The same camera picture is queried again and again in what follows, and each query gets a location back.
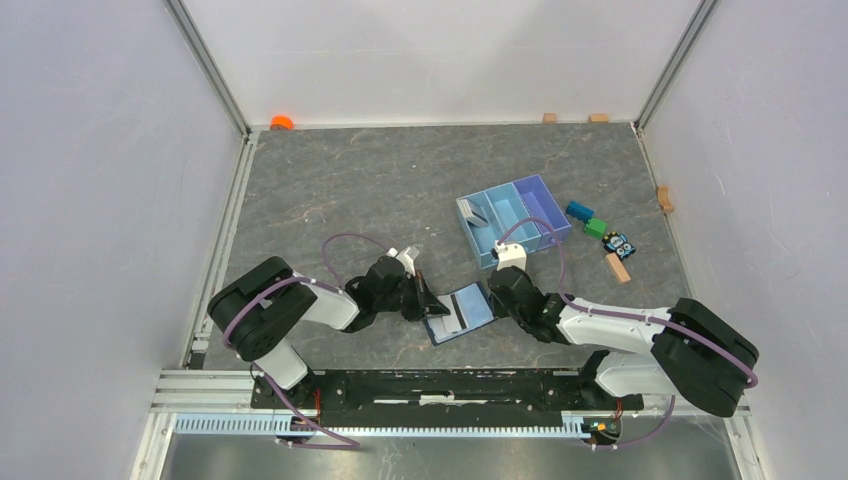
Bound blue purple three-bin tray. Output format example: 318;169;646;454
456;174;571;269

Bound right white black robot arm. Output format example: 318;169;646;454
487;267;760;418

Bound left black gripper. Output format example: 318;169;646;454
375;269;448;321

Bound blue toy brick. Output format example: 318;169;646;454
565;201;594;223

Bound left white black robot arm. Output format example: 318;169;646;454
207;252;450;408

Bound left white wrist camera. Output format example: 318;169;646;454
387;246;420;276

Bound orange round cap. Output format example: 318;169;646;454
269;115;294;130

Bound blue card holder wallet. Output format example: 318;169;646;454
424;282;495;346

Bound grey cards in tray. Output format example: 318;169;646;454
457;198;489;228

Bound small wooden block right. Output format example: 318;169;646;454
588;113;610;123

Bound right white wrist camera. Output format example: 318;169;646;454
491;242;527;271

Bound curved wooden piece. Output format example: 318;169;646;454
656;185;675;215

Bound wooden stick block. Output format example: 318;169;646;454
605;253;632;284

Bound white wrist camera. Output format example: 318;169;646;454
491;242;527;271
387;246;420;276

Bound grey credit card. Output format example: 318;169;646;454
436;294;466;335

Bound black owl pattern block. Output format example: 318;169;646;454
601;231;636;260

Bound green toy brick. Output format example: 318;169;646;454
584;217;608;239

